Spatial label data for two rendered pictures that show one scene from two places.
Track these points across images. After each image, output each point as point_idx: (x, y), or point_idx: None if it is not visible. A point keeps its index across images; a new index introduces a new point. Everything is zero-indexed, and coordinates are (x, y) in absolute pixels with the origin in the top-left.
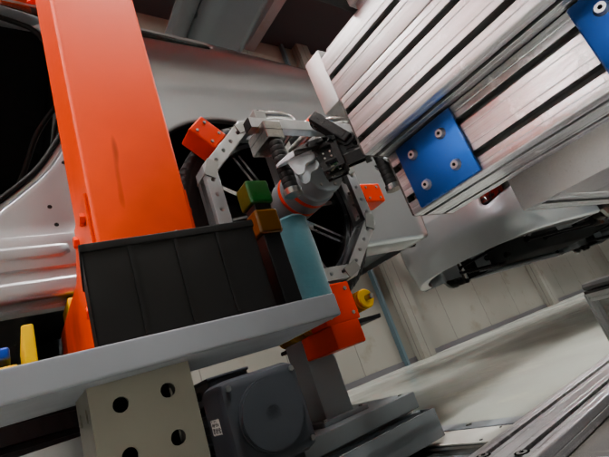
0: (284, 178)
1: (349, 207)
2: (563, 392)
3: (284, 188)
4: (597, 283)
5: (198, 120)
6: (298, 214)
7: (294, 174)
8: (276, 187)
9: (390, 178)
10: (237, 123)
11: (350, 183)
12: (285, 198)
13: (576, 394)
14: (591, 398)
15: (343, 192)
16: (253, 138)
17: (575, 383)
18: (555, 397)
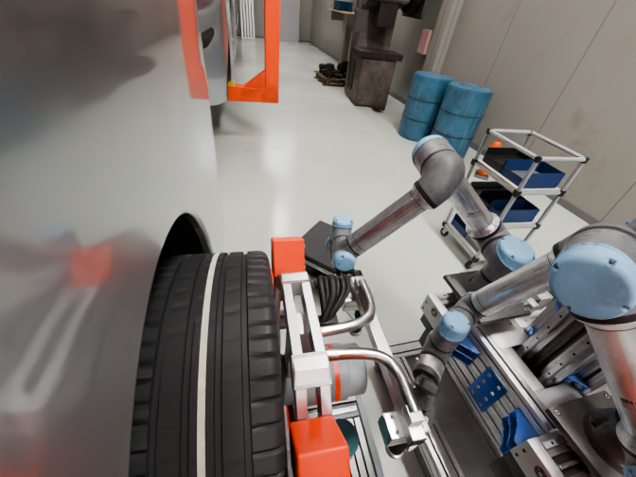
0: (403, 450)
1: (279, 310)
2: (435, 455)
3: (397, 454)
4: (307, 257)
5: (349, 460)
6: (357, 432)
7: (351, 391)
8: (312, 394)
9: (361, 328)
10: (330, 375)
11: (293, 295)
12: (392, 458)
13: (446, 462)
14: (457, 469)
15: (278, 299)
16: (403, 438)
17: (430, 443)
18: (438, 463)
